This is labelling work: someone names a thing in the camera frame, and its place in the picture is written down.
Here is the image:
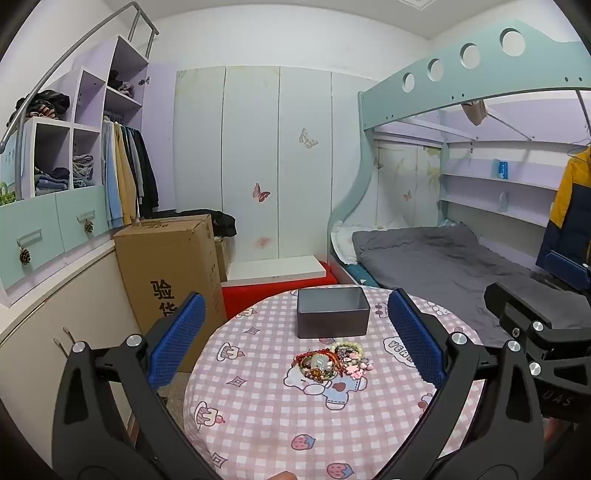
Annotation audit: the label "round table, pink checked cloth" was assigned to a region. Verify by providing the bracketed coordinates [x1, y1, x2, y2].
[182, 284, 491, 480]

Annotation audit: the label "grey metal handrail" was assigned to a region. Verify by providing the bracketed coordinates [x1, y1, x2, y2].
[0, 1, 160, 154]

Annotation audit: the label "black clothes heap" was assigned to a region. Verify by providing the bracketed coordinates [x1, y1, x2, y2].
[178, 209, 238, 239]

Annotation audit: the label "pale green bead bracelet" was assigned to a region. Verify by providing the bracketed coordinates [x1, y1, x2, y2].
[332, 340, 371, 366]

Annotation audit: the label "purple wall shelves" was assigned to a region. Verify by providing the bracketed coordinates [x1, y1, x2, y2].
[438, 138, 591, 228]

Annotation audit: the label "teal bed sheet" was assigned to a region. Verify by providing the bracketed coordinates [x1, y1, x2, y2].
[348, 263, 380, 288]

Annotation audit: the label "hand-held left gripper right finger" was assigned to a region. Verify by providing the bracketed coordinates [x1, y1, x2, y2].
[369, 287, 549, 480]

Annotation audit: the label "small cardboard box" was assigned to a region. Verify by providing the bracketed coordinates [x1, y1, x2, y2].
[213, 235, 232, 283]

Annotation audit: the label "teal drawer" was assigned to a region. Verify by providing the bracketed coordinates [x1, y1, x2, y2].
[55, 185, 112, 253]
[0, 200, 66, 294]

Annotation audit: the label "dark folded clothes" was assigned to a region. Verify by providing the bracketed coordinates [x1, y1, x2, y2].
[15, 90, 71, 119]
[108, 69, 136, 99]

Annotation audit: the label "red bead bracelet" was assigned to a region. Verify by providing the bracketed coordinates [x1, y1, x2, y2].
[294, 350, 334, 371]

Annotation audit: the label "light blue hanging shirt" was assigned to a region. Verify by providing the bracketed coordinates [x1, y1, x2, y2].
[102, 121, 125, 230]

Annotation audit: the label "silver chain with pink charms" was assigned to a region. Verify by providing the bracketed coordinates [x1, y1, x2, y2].
[344, 361, 375, 382]

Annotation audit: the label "brown bead bracelet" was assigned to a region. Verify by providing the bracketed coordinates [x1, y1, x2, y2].
[299, 367, 343, 384]

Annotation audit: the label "red plastic stool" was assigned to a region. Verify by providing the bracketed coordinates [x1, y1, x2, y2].
[222, 261, 341, 322]

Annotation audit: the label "folded blue jeans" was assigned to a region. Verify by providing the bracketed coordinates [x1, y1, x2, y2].
[34, 167, 71, 195]

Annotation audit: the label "dark hanging jackets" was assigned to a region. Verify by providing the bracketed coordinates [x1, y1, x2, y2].
[126, 127, 160, 220]

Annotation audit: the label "white board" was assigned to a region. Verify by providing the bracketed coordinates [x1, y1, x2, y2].
[226, 255, 331, 283]

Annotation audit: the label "grey metal box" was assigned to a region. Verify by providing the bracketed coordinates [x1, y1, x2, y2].
[295, 286, 371, 340]

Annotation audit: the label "yellow hanging hoodie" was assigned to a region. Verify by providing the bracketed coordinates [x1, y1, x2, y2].
[113, 124, 140, 227]

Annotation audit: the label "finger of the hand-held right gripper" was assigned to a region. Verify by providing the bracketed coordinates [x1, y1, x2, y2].
[536, 250, 591, 291]
[485, 282, 563, 330]

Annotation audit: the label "yellow and navy jacket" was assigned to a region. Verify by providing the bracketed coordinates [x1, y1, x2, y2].
[536, 145, 591, 278]

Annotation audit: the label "white and green wardrobe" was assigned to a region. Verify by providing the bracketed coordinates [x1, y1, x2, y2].
[0, 36, 178, 205]

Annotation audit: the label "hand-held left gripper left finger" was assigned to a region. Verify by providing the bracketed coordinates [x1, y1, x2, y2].
[51, 291, 220, 480]

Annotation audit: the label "white pillow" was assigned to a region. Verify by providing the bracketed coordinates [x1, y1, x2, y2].
[331, 220, 360, 267]

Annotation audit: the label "folded grey clothes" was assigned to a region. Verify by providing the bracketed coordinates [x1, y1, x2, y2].
[71, 154, 96, 189]

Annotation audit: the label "beige lower cabinet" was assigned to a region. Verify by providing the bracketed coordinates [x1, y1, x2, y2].
[0, 240, 145, 445]

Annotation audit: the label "teal bunk bed frame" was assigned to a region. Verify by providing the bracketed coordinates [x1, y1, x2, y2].
[325, 18, 591, 288]

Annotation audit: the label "large cardboard box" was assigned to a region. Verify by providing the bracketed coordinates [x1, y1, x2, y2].
[113, 213, 228, 374]

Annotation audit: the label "beige hanging cloth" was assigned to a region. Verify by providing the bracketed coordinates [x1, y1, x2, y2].
[460, 99, 489, 127]

